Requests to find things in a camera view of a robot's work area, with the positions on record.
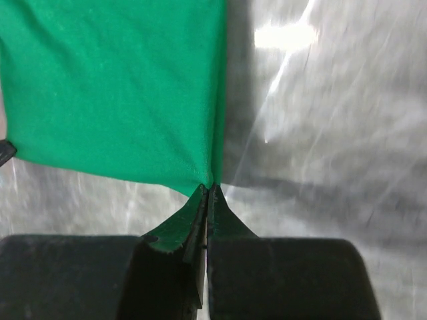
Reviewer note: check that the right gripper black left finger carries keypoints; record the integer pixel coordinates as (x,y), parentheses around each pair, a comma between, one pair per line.
(158,275)

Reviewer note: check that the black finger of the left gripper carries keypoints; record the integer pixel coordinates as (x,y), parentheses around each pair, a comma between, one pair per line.
(7,151)

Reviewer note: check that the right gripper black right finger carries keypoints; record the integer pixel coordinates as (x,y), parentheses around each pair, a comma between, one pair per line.
(252,277)

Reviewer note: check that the green t shirt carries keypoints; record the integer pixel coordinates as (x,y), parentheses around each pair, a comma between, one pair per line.
(133,90)

